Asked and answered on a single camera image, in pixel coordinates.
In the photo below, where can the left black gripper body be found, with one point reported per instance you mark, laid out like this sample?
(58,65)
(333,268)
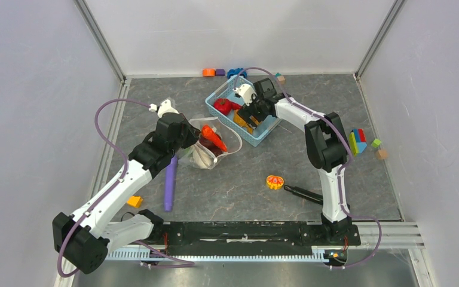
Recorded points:
(187,137)

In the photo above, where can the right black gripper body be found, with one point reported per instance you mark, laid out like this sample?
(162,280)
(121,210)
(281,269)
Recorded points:
(255,109)

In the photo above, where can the orange toy carrot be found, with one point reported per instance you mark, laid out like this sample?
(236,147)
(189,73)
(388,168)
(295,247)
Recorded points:
(209,134)

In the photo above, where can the orange toy croissant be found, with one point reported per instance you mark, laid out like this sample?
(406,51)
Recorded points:
(241,122)

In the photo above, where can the white toy egg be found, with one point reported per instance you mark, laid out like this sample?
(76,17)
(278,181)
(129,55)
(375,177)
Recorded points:
(203,159)

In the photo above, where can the red toy chili pepper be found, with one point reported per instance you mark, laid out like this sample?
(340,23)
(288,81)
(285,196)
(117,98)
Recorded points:
(235,106)

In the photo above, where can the clear dotted zip top bag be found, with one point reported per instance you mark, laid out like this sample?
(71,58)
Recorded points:
(230,138)

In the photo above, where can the dark red toy onion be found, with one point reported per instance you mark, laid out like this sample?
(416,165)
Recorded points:
(216,151)

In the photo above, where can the light blue plastic basket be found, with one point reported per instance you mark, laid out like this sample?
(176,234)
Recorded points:
(232,120)

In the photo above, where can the red toy tomato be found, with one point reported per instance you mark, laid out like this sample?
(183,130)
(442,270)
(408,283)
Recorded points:
(224,106)

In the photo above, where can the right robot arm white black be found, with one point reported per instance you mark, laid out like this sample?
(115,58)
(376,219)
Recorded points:
(326,144)

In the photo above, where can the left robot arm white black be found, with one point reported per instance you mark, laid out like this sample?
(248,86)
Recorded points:
(87,235)

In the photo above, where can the teal and tan cubes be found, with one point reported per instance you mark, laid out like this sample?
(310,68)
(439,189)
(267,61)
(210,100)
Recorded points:
(280,78)

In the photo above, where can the purple toy microphone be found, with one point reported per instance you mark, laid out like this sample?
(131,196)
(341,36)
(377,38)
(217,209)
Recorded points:
(170,184)

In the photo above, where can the blue toy car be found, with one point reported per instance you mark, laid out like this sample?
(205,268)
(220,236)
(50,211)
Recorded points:
(237,71)

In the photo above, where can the purple block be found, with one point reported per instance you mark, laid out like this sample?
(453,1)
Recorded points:
(220,72)

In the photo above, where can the orange cylinder block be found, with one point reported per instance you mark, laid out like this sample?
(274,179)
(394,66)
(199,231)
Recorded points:
(208,72)

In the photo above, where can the orange round toy slice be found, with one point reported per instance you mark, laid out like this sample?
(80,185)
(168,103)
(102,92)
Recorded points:
(274,182)

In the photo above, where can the orange wedge block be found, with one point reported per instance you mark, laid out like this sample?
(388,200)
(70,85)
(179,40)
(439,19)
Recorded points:
(135,201)

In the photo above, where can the multicolour block stack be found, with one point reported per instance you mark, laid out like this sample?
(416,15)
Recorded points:
(357,141)

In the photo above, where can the black marker pen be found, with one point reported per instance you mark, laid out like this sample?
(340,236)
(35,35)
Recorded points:
(305,194)

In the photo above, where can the green cube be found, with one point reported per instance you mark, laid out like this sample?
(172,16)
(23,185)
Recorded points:
(376,143)

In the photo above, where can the tan wooden cube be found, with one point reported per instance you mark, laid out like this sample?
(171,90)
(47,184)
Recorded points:
(381,154)

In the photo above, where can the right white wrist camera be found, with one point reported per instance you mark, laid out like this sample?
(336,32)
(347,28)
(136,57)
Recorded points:
(246,92)

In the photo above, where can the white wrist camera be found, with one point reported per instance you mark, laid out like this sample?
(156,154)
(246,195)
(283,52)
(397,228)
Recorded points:
(166,106)
(246,92)

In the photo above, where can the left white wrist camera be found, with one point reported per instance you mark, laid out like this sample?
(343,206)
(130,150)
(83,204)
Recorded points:
(166,106)

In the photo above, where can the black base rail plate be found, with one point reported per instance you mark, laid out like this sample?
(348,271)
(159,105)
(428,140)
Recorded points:
(248,238)

